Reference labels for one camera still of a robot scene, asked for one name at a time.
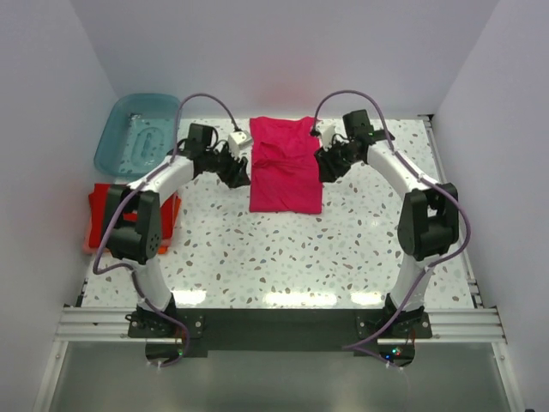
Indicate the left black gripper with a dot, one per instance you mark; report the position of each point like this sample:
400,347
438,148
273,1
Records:
236,175

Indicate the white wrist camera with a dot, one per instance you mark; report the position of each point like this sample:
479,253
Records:
238,140
324,133

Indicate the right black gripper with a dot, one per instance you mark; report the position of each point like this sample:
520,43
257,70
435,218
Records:
328,171

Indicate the teal plastic bin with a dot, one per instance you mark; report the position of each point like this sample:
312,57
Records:
137,135

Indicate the aluminium frame rail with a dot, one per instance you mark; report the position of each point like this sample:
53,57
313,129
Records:
107,324

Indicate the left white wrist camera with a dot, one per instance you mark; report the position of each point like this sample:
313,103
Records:
238,140

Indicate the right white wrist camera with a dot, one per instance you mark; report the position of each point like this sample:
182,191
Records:
324,133

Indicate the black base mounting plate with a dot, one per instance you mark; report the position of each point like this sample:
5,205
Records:
198,332

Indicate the folded red t-shirt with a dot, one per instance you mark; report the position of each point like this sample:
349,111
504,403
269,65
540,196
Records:
97,203

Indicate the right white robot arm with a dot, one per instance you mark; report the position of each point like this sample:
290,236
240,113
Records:
429,221

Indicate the magenta t-shirt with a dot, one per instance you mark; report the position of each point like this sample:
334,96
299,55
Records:
284,175

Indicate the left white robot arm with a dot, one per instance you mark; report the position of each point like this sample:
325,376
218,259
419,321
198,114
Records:
132,230

